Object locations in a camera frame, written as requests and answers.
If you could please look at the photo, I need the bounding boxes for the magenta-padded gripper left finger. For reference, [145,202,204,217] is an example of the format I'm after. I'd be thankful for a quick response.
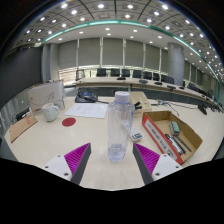
[40,142,92,186]

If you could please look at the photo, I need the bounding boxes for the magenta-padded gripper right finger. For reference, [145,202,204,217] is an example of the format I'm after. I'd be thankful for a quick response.
[132,142,183,186]

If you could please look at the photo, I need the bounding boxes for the clear plastic water bottle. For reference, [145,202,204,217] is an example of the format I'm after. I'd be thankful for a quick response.
[106,90,136,163]

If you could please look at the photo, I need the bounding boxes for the black marker pen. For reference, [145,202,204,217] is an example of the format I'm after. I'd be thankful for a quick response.
[164,133,185,156]
[175,134,194,153]

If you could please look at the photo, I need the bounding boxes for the flat round red coaster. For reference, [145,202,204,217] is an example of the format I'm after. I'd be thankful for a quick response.
[61,117,77,128]

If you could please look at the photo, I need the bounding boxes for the grey board eraser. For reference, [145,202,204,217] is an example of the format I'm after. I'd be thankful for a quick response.
[169,120,181,137]

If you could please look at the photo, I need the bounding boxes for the brown cardboard tray box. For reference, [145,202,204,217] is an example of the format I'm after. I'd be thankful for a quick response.
[141,110,204,166]

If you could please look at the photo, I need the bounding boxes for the white printed paper sheet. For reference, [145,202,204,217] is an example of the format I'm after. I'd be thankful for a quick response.
[63,102,110,120]

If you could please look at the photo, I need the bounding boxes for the white ceramic mug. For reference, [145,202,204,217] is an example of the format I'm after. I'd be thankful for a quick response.
[41,102,60,123]

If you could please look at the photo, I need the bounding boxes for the white open organizer box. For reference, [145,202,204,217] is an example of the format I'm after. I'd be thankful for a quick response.
[128,90,154,118]

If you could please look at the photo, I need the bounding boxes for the black desk telephone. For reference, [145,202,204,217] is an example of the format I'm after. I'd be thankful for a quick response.
[74,90,99,104]

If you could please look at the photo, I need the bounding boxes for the brown paper envelope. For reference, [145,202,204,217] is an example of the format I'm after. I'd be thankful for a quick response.
[8,113,39,144]

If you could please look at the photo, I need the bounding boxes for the white cardboard paper box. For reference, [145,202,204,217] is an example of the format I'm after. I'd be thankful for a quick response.
[27,79,67,116]

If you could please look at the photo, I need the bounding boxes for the black power adapter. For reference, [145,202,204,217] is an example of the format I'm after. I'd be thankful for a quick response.
[14,107,32,122]

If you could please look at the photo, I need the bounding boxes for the black desk microphones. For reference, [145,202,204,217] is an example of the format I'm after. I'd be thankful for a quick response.
[116,75,209,116]

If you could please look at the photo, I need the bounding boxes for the long curved conference desk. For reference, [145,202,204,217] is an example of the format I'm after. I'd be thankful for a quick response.
[64,76,224,113]

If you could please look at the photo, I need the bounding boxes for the black office chairs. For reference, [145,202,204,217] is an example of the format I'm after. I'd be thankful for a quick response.
[95,67,216,99]

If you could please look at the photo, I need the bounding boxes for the round ceiling lights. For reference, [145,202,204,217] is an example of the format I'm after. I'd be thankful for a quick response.
[23,0,224,76]

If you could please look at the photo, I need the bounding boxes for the thin grey cable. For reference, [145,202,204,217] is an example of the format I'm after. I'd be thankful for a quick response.
[151,99,183,118]

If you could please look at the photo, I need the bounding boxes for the black telephone cable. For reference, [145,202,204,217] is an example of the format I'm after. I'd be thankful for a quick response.
[87,96,110,105]

